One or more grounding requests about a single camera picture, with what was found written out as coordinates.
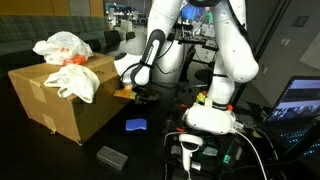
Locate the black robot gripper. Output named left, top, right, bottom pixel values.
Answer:
left=134, top=90, right=164, bottom=104

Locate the blue sponge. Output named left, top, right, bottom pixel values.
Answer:
left=125, top=118, right=147, bottom=131

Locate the white knitted cloth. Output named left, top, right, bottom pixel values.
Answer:
left=44, top=64, right=100, bottom=103

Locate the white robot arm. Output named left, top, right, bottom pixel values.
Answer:
left=115, top=0, right=258, bottom=108

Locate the cardboard box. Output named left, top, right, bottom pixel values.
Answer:
left=8, top=53, right=128, bottom=144

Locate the white VR headset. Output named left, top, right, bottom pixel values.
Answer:
left=183, top=103, right=244, bottom=135

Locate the grey whiteboard eraser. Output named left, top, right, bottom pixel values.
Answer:
left=97, top=146, right=128, bottom=171

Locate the white VR controller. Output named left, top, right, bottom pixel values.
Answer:
left=179, top=133, right=203, bottom=171

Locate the white plastic bag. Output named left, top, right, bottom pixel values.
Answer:
left=33, top=31, right=93, bottom=66

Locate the green plaid sofa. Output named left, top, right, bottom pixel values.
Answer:
left=0, top=15, right=109, bottom=55

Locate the open laptop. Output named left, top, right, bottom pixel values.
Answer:
left=264, top=76, right=320, bottom=160

